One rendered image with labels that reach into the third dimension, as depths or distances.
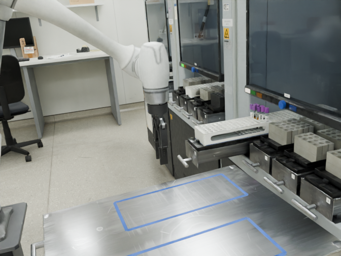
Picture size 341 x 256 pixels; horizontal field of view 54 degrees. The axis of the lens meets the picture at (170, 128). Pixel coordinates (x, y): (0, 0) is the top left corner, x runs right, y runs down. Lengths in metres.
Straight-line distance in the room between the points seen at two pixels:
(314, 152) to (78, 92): 3.94
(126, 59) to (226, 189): 0.61
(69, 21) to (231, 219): 0.73
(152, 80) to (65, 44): 3.56
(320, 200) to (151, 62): 0.67
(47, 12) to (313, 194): 0.93
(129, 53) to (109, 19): 3.42
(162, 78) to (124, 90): 3.66
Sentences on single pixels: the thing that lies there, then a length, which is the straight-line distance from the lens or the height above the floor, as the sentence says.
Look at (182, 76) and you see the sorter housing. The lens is 2.25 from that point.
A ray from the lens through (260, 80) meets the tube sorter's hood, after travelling 1.34.
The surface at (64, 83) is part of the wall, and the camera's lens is 4.72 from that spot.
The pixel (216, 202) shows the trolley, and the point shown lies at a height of 0.82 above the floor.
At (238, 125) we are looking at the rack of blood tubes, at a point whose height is 0.86.
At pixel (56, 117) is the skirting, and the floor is 0.05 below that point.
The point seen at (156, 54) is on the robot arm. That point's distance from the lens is 1.14.
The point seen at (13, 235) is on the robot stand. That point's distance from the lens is 1.18.
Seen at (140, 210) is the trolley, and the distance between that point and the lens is 0.91.
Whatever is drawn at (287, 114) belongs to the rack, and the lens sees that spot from 1.48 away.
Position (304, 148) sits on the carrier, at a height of 0.86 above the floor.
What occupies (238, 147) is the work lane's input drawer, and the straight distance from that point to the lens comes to 1.32.
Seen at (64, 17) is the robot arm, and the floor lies 1.32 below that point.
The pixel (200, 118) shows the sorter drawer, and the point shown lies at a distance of 1.77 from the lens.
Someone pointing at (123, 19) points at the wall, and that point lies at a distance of 4.71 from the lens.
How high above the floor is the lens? 1.31
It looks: 19 degrees down
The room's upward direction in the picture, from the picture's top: 5 degrees counter-clockwise
